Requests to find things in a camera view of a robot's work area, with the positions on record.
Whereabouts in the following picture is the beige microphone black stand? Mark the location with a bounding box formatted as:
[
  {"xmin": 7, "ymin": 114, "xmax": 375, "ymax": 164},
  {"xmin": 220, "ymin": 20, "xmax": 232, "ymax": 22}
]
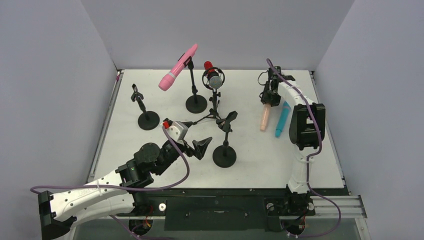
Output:
[{"xmin": 212, "ymin": 111, "xmax": 238, "ymax": 168}]

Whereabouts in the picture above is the teal microphone black stand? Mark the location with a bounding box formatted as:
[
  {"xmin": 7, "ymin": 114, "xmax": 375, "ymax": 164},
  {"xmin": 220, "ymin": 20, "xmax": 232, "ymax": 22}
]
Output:
[{"xmin": 130, "ymin": 83, "xmax": 160, "ymax": 131}]

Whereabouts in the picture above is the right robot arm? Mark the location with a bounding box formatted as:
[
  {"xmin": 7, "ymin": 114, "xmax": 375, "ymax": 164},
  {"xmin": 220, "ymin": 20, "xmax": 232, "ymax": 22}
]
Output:
[{"xmin": 259, "ymin": 66, "xmax": 326, "ymax": 194}]

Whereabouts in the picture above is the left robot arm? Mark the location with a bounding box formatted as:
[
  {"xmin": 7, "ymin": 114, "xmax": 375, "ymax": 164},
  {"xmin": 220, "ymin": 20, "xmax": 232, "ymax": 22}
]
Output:
[{"xmin": 37, "ymin": 119, "xmax": 213, "ymax": 240}]

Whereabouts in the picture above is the pink microphone black stand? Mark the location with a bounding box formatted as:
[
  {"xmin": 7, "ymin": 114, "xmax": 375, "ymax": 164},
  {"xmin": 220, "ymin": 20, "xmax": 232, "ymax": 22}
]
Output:
[{"xmin": 183, "ymin": 56, "xmax": 208, "ymax": 114}]

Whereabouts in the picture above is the red mesh microphone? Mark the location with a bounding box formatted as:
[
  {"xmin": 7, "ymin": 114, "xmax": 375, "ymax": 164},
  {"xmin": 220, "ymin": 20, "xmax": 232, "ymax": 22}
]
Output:
[{"xmin": 202, "ymin": 61, "xmax": 225, "ymax": 90}]

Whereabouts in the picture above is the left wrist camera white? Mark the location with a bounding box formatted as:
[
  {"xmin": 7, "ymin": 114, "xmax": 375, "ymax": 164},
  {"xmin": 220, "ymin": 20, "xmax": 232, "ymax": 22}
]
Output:
[{"xmin": 162, "ymin": 119, "xmax": 189, "ymax": 142}]

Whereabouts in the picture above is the black tripod shock-mount stand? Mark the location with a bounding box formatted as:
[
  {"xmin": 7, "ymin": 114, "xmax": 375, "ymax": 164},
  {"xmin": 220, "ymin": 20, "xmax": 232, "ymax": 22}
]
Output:
[{"xmin": 194, "ymin": 74, "xmax": 226, "ymax": 125}]

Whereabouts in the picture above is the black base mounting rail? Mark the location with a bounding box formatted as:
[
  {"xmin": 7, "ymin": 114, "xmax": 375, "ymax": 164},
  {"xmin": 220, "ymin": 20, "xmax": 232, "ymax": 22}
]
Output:
[{"xmin": 96, "ymin": 187, "xmax": 352, "ymax": 240}]

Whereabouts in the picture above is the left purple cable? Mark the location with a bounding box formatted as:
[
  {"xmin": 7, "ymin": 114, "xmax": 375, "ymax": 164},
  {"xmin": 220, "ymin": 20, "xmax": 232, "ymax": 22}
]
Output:
[{"xmin": 30, "ymin": 124, "xmax": 191, "ymax": 195}]

